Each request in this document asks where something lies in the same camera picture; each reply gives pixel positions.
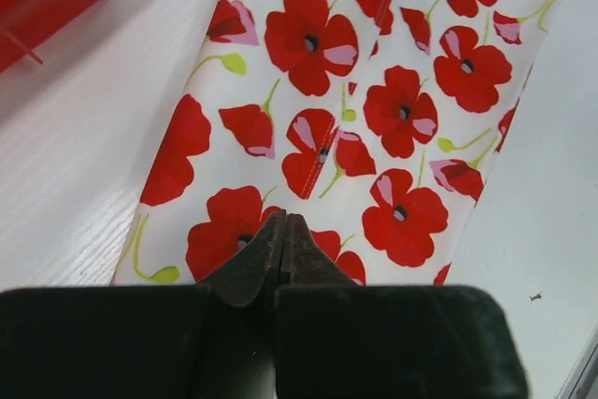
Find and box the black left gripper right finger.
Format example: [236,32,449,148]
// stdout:
[278,214,358,287]

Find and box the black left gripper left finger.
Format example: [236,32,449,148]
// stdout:
[197,210,286,308]

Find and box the white red floral skirt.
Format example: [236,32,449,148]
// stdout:
[112,0,560,285]

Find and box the aluminium frame rail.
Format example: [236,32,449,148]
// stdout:
[556,347,597,399]

